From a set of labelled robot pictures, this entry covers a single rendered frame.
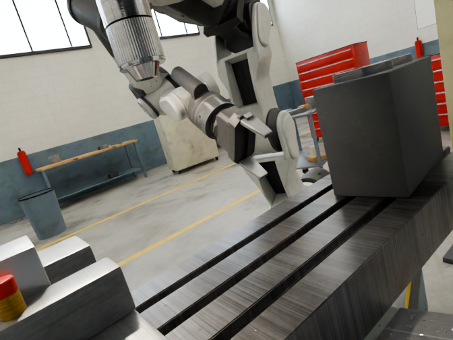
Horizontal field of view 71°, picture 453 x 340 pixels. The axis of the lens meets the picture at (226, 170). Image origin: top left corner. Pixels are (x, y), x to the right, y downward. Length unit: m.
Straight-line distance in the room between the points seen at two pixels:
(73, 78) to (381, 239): 7.97
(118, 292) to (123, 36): 0.22
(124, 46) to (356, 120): 0.35
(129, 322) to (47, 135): 7.66
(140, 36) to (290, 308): 0.29
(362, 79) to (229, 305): 0.36
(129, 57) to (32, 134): 7.56
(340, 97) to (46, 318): 0.45
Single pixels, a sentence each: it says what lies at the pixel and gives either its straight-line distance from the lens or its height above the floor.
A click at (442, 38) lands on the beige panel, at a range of 1.97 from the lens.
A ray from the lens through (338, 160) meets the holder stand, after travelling 0.56.
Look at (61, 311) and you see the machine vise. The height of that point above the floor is 1.04.
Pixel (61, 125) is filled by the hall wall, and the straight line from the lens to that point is 7.95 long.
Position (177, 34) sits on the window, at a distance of 9.46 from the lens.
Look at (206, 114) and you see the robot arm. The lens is 0.66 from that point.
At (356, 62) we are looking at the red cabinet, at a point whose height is 1.18.
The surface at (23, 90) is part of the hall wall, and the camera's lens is 7.98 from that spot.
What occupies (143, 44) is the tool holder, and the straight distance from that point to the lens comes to 0.32.
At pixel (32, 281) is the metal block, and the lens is 0.29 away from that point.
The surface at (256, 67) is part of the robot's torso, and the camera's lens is 0.99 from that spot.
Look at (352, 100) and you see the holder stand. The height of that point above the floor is 1.10.
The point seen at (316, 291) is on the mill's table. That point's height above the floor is 0.94.
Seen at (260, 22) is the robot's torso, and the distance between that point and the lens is 1.04.
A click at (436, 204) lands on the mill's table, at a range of 0.55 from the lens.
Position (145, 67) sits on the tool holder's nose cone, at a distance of 0.33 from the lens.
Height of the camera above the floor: 1.15
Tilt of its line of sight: 12 degrees down
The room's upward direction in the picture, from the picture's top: 16 degrees counter-clockwise
